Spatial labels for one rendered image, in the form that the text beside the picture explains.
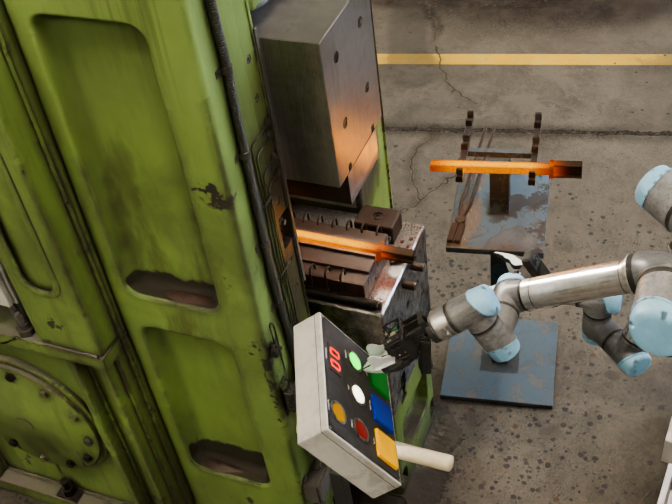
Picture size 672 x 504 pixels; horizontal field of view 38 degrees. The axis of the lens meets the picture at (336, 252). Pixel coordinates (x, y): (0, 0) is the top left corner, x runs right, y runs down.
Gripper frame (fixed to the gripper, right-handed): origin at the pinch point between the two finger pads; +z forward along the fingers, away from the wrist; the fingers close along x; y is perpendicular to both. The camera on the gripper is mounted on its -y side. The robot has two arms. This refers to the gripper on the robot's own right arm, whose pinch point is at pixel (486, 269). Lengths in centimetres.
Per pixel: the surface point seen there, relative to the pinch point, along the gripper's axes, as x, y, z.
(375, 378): -45.1, -2.9, 14.9
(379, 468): -69, -4, 5
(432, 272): 89, 100, 48
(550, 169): 40.0, -4.1, -8.1
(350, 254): -2.8, 0.9, 38.0
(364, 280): -10.5, 1.9, 31.1
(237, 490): -44, 72, 69
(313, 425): -72, -19, 18
